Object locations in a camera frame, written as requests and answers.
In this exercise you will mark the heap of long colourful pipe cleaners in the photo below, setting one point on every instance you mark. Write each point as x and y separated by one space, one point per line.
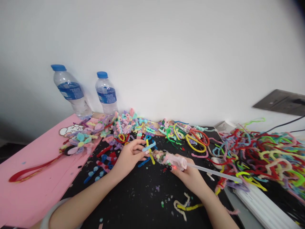
257 157

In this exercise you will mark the pink foam sheet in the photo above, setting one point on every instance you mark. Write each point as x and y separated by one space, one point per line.
35 171

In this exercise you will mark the large clear water bottle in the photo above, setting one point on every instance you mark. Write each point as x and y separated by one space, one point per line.
71 95

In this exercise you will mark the group of blue pipe cleaner figures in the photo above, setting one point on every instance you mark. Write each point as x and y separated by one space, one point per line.
102 165

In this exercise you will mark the person's right hand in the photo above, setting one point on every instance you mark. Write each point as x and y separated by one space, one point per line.
188 177

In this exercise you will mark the black work mat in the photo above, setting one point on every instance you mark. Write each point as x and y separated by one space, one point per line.
143 190

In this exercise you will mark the person's right fingers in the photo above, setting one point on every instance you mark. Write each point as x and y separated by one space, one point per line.
175 169

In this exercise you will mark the cream and yellow pipe cleaner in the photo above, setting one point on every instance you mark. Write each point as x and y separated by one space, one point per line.
183 207

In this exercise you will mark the grey wall socket plate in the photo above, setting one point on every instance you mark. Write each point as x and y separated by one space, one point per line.
281 101

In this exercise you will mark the pile of pastel pipe cleaner shapes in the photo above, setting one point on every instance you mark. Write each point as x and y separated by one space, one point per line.
128 128

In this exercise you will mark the pink hot glue gun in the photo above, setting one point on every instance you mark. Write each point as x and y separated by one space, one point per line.
170 158

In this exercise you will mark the person's left hand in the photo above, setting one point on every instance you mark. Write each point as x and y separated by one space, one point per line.
126 156

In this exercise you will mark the small clear water bottle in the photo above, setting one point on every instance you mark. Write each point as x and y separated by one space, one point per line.
106 95

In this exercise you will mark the white cartoon sticker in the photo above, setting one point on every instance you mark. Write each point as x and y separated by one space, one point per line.
70 130

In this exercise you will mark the white charger block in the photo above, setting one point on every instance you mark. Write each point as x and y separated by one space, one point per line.
224 125

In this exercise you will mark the person's left fingers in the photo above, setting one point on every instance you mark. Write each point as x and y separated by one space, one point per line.
138 143

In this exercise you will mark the pastel pipe cleaner flower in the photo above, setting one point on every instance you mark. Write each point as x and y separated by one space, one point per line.
79 143

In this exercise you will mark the yellow pipe cleaner piece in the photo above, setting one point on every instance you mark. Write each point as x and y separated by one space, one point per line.
151 155

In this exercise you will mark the light blue pipe cleaner piece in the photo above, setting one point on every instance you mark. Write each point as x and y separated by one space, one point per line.
149 146

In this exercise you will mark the person's left thumb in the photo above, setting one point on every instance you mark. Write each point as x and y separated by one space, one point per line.
143 156

